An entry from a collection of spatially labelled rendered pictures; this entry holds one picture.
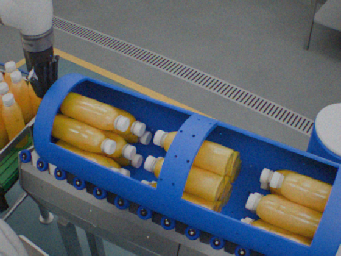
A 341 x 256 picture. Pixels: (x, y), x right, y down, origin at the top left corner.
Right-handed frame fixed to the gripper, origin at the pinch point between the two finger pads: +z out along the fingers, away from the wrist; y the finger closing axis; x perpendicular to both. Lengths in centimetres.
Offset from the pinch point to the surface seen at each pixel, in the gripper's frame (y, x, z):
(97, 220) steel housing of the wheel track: 11.7, 21.2, 30.7
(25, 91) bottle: -11.2, -23.0, 12.4
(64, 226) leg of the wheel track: 8, 0, 54
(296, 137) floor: -147, 55, 116
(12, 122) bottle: 2.5, -17.8, 13.9
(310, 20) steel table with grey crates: -251, 33, 89
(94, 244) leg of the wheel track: -6, 0, 85
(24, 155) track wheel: 8.9, -8.2, 19.0
